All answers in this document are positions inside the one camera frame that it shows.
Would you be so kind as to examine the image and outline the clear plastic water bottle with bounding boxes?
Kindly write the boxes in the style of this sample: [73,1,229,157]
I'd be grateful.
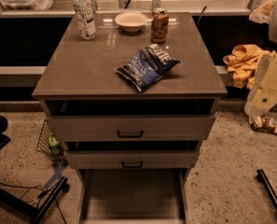
[73,0,96,40]

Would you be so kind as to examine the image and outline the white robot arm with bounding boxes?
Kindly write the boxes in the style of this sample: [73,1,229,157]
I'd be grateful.
[244,0,277,117]

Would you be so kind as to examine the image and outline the grey drawer cabinet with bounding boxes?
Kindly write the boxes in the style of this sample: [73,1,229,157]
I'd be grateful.
[34,13,226,224]

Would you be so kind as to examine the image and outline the open bottom drawer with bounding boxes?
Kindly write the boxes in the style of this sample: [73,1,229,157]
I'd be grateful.
[77,169,188,224]

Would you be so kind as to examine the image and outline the yellow crumpled cloth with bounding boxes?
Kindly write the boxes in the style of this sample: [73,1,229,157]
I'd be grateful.
[223,44,276,90]

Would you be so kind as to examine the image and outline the brown snack wrapper on floor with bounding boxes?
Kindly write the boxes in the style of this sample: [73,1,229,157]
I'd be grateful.
[249,116,277,135]

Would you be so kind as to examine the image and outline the black bar right floor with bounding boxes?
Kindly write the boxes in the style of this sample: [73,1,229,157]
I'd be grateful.
[256,169,277,212]

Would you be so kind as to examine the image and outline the blue chip bag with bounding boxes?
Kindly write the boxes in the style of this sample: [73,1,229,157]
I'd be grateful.
[116,44,180,92]

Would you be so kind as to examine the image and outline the brown soda can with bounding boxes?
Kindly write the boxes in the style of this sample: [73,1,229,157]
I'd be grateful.
[151,7,169,43]

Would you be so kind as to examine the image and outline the white ceramic bowl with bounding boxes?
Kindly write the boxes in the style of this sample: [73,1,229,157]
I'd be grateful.
[115,12,147,33]

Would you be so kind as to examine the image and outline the green object in basket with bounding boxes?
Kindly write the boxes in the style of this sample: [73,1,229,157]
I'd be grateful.
[48,135,61,155]

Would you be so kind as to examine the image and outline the blue tape on floor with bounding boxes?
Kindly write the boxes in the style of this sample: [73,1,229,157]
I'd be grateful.
[43,162,66,190]

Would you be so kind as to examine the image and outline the black stand leg left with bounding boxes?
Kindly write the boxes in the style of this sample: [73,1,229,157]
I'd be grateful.
[0,177,68,224]

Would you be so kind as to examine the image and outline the top drawer with black handle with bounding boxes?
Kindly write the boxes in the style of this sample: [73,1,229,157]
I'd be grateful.
[47,115,215,142]

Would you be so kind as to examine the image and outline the drawer with black handle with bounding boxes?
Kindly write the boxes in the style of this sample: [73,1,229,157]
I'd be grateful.
[65,150,199,169]
[47,115,215,142]

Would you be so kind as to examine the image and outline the middle drawer with black handle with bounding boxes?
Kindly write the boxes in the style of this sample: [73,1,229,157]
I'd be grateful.
[65,150,199,169]

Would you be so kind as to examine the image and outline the black wire basket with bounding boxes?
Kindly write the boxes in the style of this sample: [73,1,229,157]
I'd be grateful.
[36,121,64,161]

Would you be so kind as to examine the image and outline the black cable on floor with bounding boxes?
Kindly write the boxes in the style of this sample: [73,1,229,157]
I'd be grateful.
[0,171,67,224]

